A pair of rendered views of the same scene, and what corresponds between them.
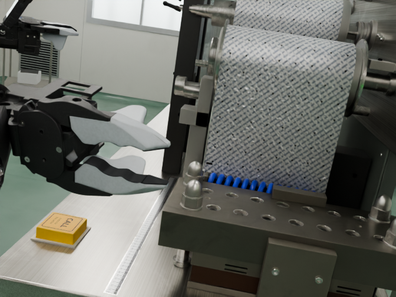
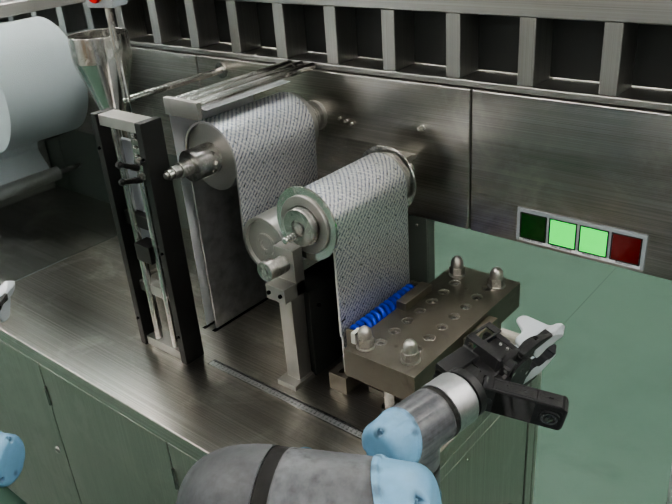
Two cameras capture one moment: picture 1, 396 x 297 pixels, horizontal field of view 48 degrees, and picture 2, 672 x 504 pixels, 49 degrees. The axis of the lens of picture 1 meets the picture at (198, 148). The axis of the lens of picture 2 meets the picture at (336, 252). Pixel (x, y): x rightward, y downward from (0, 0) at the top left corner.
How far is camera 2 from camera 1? 1.08 m
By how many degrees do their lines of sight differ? 50
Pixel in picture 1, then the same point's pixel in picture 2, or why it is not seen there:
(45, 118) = (527, 361)
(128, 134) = (558, 334)
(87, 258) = not seen: hidden behind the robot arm
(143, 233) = (328, 418)
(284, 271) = not seen: hidden behind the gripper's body
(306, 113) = (389, 230)
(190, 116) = (292, 292)
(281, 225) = (456, 324)
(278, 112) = (374, 243)
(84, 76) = not seen: outside the picture
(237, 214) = (427, 340)
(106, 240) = (332, 447)
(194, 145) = (298, 314)
